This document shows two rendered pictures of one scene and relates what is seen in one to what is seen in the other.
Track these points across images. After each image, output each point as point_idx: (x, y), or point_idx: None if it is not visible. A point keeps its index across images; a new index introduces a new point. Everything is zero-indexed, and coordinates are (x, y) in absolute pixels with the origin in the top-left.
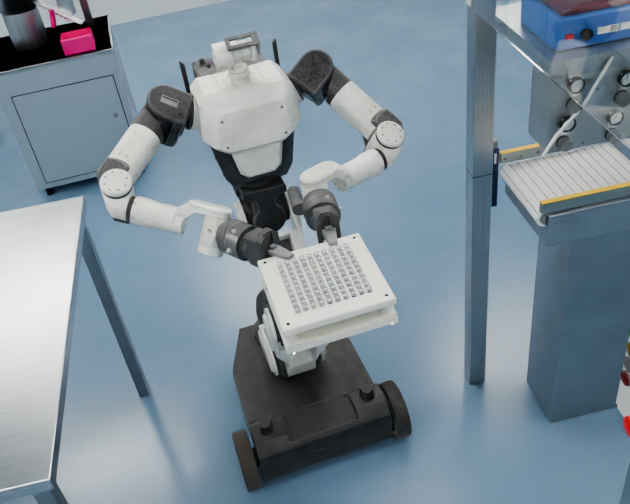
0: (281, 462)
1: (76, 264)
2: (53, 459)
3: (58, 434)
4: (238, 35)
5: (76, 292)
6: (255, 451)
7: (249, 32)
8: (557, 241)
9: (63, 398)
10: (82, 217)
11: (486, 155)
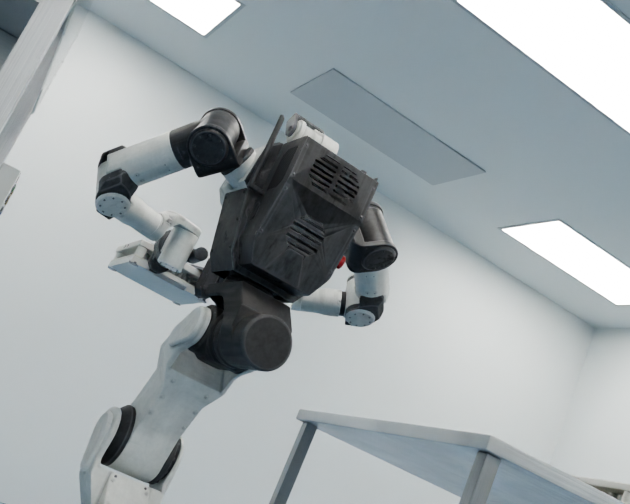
0: None
1: (407, 425)
2: (305, 411)
3: (312, 415)
4: (311, 123)
5: (386, 430)
6: None
7: (301, 116)
8: None
9: (326, 419)
10: (460, 434)
11: None
